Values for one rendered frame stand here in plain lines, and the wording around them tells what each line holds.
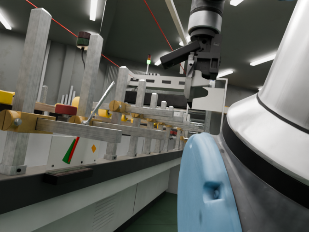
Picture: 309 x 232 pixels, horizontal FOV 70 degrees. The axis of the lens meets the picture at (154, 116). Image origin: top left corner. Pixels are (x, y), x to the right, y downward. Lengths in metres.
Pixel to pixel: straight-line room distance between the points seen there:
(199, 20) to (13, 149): 0.57
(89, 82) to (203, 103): 2.56
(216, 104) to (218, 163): 3.08
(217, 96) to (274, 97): 3.09
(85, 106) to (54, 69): 7.72
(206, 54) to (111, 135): 0.32
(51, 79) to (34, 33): 7.81
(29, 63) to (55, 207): 0.46
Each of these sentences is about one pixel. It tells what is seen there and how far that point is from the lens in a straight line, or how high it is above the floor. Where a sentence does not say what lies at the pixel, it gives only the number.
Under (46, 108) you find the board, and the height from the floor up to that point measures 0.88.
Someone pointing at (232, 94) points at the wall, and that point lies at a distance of 10.49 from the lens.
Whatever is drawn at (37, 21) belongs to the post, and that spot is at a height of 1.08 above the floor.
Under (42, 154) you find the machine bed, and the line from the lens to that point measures 1.02.
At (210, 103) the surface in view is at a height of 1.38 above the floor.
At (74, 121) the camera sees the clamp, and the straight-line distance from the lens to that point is 0.80.
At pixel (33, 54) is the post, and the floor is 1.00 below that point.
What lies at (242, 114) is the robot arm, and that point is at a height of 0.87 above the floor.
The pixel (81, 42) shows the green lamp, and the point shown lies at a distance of 0.89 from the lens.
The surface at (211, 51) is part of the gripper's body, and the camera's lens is 0.63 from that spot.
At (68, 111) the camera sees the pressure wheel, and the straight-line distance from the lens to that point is 0.90.
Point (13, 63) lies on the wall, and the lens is 8.77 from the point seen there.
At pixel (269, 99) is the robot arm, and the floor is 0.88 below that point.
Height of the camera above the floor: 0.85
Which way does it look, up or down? 4 degrees up
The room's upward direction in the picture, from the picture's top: 8 degrees clockwise
